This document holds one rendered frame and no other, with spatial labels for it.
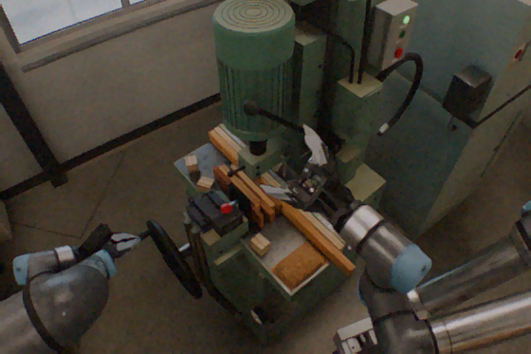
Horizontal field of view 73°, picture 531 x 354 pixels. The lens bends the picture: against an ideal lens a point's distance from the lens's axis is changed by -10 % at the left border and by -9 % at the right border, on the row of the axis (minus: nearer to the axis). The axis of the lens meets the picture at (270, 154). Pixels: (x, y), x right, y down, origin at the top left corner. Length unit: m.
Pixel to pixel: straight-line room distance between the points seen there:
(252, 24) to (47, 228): 2.01
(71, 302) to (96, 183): 1.99
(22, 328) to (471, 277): 0.83
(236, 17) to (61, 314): 0.63
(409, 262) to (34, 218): 2.31
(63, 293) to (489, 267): 0.79
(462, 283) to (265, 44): 0.64
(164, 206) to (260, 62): 1.67
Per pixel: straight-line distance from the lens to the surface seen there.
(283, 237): 1.17
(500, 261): 0.90
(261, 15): 0.85
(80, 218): 2.51
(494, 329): 0.76
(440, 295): 0.94
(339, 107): 1.05
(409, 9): 1.01
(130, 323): 2.12
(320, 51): 0.97
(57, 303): 0.67
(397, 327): 0.72
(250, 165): 1.11
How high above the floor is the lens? 1.92
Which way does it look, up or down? 49 degrees down
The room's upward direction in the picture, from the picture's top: straight up
